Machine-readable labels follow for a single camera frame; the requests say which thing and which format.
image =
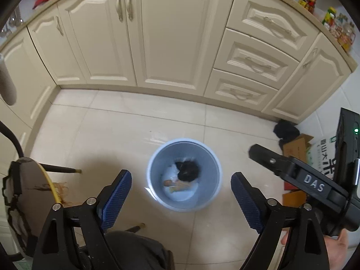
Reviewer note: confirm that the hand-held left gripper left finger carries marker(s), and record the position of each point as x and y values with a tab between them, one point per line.
116	199

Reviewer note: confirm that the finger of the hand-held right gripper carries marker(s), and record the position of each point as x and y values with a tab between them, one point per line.
271	160

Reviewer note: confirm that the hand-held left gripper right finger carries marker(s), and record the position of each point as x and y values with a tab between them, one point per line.
247	199

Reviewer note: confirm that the blue plastic trash bin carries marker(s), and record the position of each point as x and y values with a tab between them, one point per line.
208	168

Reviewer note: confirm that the person's right hand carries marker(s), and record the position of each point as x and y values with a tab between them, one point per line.
337	250

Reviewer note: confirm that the brown cardboard box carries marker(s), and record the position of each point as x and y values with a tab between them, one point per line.
295	150

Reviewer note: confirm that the brown cardboard piece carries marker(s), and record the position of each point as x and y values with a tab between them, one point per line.
294	198

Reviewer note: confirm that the white green printed sack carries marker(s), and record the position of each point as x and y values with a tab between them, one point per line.
320	153

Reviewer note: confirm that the black cloth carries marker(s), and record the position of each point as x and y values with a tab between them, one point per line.
287	132

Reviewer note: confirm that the person's grey trouser leg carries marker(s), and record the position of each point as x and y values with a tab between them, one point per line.
140	253

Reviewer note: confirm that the white crumpled paper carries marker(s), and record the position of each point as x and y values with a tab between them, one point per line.
171	174

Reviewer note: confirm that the yellow food scrap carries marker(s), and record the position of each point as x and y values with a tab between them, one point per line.
178	185

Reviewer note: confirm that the black plastic bag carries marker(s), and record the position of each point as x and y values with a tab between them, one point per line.
187	171

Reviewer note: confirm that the cream cabinet door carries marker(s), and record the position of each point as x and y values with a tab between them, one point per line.
53	53
174	33
312	84
95	39
19	70

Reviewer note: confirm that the round brown seat chair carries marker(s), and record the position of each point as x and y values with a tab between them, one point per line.
31	191

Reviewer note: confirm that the clear spice jar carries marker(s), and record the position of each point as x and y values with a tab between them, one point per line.
344	33

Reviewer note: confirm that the green yellow packet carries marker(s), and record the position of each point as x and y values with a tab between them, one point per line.
329	17

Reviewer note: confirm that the cream kitchen base cabinet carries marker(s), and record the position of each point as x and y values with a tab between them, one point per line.
174	33

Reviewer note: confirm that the red sauce jar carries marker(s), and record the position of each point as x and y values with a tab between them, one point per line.
308	1

